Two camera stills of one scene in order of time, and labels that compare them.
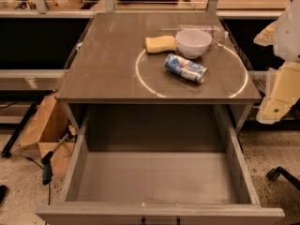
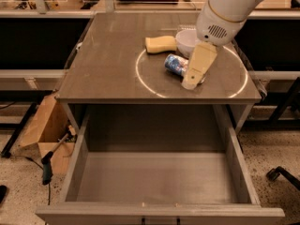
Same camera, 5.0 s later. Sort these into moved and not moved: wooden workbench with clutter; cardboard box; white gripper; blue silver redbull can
Moved: white gripper
Not moved: wooden workbench with clutter; blue silver redbull can; cardboard box
